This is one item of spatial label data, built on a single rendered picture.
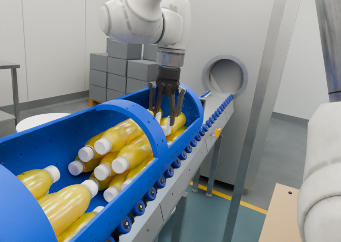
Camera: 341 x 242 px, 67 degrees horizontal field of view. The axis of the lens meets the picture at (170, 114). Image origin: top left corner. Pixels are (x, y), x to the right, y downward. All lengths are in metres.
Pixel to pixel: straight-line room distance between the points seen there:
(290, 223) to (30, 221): 0.45
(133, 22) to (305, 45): 4.74
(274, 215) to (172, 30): 0.54
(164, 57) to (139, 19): 0.17
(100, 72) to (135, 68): 0.71
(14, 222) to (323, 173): 0.36
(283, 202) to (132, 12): 0.57
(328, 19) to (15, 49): 4.19
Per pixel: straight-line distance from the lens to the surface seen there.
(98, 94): 4.61
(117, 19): 0.69
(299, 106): 5.40
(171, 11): 0.80
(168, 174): 0.92
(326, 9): 0.35
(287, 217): 0.61
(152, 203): 0.84
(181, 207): 1.45
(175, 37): 0.80
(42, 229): 0.42
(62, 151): 0.80
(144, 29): 0.71
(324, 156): 0.31
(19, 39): 4.37
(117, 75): 4.28
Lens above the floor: 1.44
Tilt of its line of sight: 18 degrees down
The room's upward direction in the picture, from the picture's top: 7 degrees clockwise
